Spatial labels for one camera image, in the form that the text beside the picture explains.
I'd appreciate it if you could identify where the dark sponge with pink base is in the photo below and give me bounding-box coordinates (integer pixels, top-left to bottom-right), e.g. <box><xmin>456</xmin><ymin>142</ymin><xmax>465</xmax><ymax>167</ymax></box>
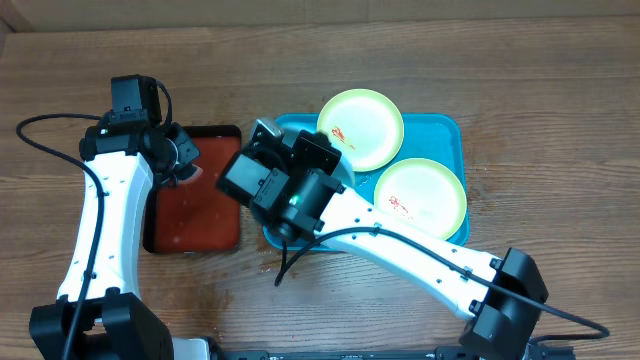
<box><xmin>175</xmin><ymin>165</ymin><xmax>202</xmax><ymax>183</ymax></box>

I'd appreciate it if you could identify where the green-rimmed plate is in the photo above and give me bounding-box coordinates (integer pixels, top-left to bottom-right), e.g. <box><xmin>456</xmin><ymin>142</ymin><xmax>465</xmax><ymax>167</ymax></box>
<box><xmin>373</xmin><ymin>158</ymin><xmax>467</xmax><ymax>240</ymax></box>
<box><xmin>316</xmin><ymin>89</ymin><xmax>404</xmax><ymax>172</ymax></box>

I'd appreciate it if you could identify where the light blue plate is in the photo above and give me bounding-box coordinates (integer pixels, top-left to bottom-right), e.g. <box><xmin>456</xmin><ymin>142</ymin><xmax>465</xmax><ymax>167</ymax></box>
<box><xmin>332</xmin><ymin>154</ymin><xmax>355</xmax><ymax>188</ymax></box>

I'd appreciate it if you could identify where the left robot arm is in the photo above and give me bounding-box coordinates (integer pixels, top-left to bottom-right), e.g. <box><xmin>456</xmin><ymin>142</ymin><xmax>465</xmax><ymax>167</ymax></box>
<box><xmin>29</xmin><ymin>75</ymin><xmax>212</xmax><ymax>359</ymax></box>

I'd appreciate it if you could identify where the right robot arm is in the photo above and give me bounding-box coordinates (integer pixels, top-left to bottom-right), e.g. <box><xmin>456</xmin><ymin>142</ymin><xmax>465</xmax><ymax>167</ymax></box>
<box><xmin>217</xmin><ymin>120</ymin><xmax>548</xmax><ymax>359</ymax></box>

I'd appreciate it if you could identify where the black tray with red water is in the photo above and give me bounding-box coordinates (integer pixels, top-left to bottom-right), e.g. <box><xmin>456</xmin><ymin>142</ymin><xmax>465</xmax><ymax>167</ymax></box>
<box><xmin>142</xmin><ymin>125</ymin><xmax>242</xmax><ymax>254</ymax></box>

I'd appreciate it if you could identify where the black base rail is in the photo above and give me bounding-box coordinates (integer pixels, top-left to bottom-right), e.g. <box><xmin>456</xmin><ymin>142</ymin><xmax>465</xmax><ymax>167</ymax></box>
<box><xmin>174</xmin><ymin>337</ymin><xmax>576</xmax><ymax>360</ymax></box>

